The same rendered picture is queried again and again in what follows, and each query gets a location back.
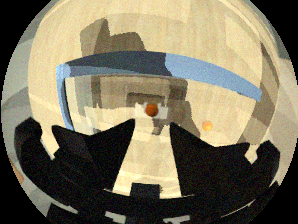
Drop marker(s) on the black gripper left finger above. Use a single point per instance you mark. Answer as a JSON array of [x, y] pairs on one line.
[[105, 151]]

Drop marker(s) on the orange ball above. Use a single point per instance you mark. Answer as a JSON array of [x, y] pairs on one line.
[[151, 110]]

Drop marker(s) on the clear l-shaped low wall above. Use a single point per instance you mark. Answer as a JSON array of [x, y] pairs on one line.
[[79, 102]]

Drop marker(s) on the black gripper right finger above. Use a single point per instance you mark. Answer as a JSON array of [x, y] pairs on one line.
[[196, 159]]

